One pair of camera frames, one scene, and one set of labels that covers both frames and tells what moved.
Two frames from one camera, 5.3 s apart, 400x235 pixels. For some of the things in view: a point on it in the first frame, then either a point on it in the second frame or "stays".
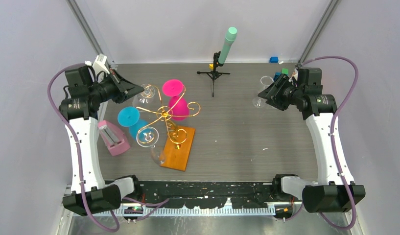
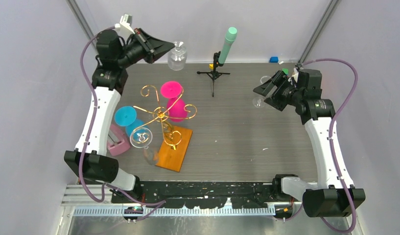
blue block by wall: [274, 59] stays
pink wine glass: [178, 107] stays
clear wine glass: [144, 100] to [177, 57]
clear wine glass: [258, 102] stays
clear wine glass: [266, 81] stays
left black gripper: [126, 89] to [151, 46]
